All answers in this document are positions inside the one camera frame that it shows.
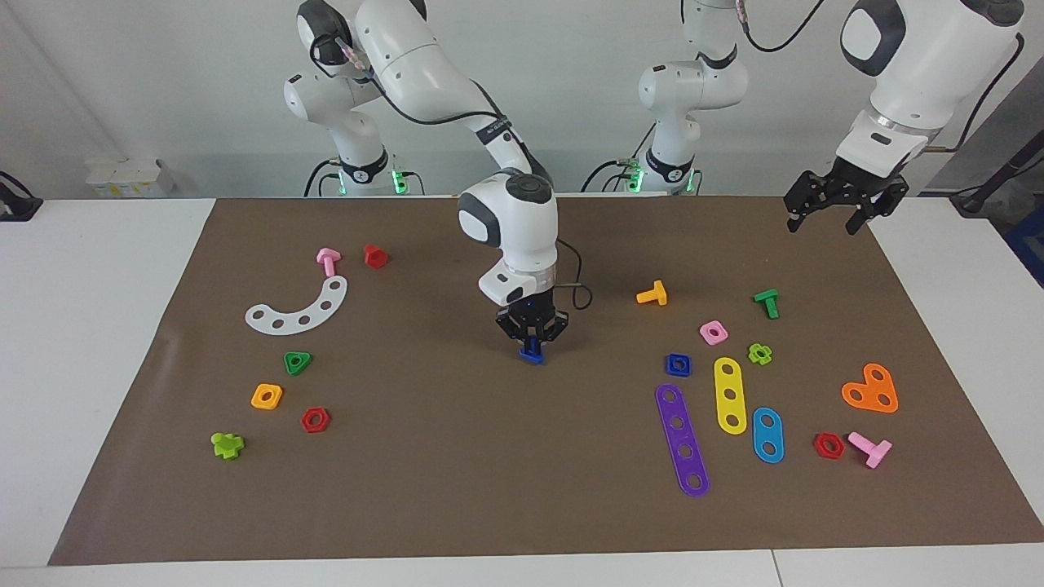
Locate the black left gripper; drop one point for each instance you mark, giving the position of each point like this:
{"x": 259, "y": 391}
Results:
{"x": 856, "y": 187}

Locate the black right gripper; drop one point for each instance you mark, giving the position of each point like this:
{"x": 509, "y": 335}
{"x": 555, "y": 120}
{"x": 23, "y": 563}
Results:
{"x": 532, "y": 316}

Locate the dark blue triangle-head screw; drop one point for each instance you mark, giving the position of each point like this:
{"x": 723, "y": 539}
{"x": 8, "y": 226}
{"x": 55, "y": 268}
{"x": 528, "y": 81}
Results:
{"x": 532, "y": 357}

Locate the yellow-orange plastic screw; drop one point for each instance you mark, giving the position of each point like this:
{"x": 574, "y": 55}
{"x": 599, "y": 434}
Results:
{"x": 652, "y": 295}

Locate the dark blue square nut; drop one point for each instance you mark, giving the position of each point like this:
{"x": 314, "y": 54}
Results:
{"x": 670, "y": 365}

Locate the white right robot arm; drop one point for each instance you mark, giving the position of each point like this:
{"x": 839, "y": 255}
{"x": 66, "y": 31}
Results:
{"x": 514, "y": 220}

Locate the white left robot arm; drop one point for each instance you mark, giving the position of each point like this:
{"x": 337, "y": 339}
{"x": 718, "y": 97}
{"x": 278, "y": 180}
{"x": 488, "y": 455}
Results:
{"x": 922, "y": 73}

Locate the dark green plastic screw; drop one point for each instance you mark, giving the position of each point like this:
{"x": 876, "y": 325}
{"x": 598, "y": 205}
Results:
{"x": 768, "y": 298}

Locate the green cross-shaped nut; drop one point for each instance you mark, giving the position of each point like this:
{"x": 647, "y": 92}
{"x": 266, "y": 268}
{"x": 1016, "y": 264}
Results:
{"x": 753, "y": 355}

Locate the pink square nut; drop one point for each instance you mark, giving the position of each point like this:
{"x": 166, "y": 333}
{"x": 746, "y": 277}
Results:
{"x": 705, "y": 333}

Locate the red hexagonal-head screw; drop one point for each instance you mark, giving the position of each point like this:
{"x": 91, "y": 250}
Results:
{"x": 375, "y": 257}

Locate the pink plastic screw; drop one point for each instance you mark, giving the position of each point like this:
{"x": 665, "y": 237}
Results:
{"x": 328, "y": 259}
{"x": 873, "y": 450}

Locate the red hexagonal plastic nut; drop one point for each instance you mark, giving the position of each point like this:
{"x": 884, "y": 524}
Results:
{"x": 305, "y": 421}
{"x": 818, "y": 446}

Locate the green triangular nut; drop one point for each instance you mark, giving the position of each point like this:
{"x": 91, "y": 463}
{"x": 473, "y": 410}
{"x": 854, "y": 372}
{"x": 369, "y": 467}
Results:
{"x": 289, "y": 367}

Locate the orange square nut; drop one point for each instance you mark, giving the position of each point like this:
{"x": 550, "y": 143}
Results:
{"x": 256, "y": 398}

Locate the lime green cross-head screw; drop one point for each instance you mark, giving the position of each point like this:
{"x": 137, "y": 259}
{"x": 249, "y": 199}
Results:
{"x": 227, "y": 446}

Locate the black stand pole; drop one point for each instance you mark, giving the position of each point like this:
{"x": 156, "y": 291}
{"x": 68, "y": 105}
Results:
{"x": 972, "y": 202}

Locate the brown table mat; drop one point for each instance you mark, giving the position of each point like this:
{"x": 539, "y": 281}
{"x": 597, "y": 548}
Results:
{"x": 522, "y": 489}

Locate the purple four-hole plate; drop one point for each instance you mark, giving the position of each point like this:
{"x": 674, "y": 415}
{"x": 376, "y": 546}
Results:
{"x": 679, "y": 424}

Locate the orange angled three-hole plate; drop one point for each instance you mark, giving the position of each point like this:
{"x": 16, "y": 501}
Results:
{"x": 869, "y": 387}

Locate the yellow three-hole plate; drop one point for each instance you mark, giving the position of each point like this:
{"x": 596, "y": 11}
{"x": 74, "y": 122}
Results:
{"x": 730, "y": 381}

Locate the blue crate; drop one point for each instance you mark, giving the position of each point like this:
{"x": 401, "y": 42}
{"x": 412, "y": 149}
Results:
{"x": 1029, "y": 244}

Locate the white curved five-hole plate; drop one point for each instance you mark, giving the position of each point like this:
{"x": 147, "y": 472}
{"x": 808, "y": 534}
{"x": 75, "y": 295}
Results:
{"x": 318, "y": 314}

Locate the light blue two-hole plate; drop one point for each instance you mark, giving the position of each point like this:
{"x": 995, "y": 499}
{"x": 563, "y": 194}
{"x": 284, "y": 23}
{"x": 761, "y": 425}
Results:
{"x": 768, "y": 435}

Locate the white cardboard box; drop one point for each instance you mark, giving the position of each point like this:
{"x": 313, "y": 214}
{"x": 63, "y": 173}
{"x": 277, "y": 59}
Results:
{"x": 130, "y": 179}

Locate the black clamp device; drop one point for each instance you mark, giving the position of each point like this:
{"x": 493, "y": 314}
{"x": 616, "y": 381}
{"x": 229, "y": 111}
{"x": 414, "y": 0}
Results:
{"x": 16, "y": 208}

